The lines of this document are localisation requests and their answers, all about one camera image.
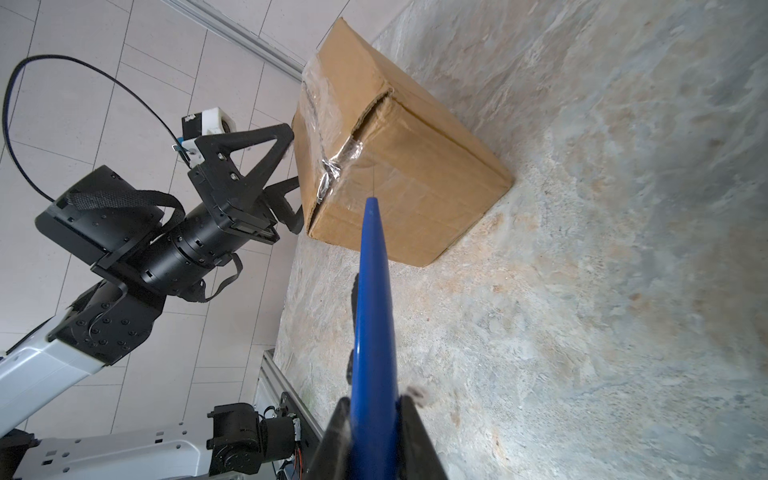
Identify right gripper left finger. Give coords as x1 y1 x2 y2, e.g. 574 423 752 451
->
305 397 352 480

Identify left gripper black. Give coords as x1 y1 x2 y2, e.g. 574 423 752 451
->
128 123 304 300

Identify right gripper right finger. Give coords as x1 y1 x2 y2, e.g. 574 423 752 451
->
397 395 448 480

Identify blue utility knife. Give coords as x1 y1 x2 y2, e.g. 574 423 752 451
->
348 197 399 479

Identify brown cardboard express box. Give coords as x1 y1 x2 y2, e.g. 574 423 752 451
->
292 20 513 267

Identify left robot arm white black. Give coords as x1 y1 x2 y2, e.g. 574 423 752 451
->
1 124 303 479

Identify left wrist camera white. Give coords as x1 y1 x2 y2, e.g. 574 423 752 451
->
173 107 237 168

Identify aluminium mounting rail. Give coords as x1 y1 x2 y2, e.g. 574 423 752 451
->
251 349 328 480

